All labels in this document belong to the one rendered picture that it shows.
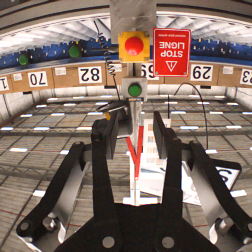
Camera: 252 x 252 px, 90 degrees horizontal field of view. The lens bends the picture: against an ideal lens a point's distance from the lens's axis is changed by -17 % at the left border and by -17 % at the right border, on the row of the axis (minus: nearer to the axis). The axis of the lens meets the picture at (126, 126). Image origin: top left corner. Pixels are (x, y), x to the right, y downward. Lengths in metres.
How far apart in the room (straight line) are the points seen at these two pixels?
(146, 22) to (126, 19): 0.05
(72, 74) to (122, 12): 0.76
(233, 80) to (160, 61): 0.91
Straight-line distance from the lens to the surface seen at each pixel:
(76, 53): 1.02
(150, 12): 0.44
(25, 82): 1.33
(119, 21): 0.44
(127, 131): 0.42
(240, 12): 0.55
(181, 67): 0.44
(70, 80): 1.13
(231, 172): 0.71
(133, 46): 0.33
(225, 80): 1.23
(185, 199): 0.85
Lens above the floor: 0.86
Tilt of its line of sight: 26 degrees up
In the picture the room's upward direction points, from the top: 178 degrees clockwise
